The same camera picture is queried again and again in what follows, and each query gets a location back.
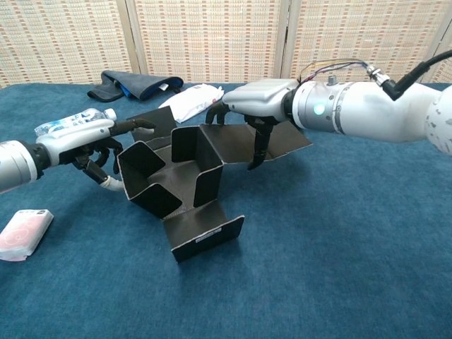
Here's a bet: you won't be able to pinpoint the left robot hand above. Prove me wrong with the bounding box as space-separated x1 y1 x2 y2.
35 118 158 194

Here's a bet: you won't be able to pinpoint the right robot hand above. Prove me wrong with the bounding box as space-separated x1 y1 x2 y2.
206 78 301 172

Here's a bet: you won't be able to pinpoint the black cardboard box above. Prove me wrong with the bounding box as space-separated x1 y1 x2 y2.
117 107 314 264

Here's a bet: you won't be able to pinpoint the clear plastic water bottle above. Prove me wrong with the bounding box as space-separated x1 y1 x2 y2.
34 108 118 137

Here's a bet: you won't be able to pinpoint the white wet wipes pack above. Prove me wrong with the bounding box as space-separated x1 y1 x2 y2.
157 83 225 124

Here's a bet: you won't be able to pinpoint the woven bamboo screen panel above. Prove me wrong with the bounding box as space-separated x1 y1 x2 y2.
422 20 452 84
282 0 449 84
0 0 137 89
125 0 292 84

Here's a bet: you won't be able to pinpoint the grey folded cloth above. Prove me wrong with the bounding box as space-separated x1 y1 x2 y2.
87 69 185 102

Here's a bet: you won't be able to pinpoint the pink tissue pack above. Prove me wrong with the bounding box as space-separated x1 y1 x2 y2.
0 208 54 263

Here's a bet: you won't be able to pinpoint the coloured right wrist wires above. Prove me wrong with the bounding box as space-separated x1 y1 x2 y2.
298 59 370 84

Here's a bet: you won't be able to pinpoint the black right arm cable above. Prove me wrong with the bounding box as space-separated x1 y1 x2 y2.
365 49 452 102

